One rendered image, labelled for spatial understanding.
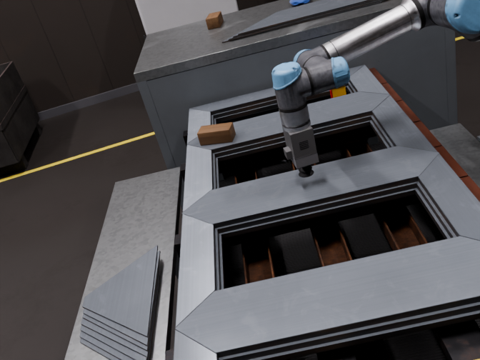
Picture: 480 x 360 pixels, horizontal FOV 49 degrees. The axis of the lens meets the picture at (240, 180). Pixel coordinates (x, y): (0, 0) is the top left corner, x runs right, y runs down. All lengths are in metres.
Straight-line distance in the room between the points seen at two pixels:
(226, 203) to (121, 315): 0.42
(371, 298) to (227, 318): 0.30
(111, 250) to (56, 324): 1.15
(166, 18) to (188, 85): 2.18
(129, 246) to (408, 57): 1.36
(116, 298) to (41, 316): 1.48
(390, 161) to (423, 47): 0.89
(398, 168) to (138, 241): 0.81
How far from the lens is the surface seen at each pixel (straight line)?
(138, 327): 1.33
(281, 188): 1.51
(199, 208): 1.52
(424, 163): 1.52
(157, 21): 4.35
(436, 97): 2.44
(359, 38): 1.51
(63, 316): 2.82
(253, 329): 1.12
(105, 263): 1.66
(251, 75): 2.21
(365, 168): 1.53
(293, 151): 1.39
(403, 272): 1.18
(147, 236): 1.69
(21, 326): 2.92
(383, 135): 1.72
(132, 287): 1.45
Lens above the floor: 1.66
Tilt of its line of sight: 30 degrees down
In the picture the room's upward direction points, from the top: 16 degrees counter-clockwise
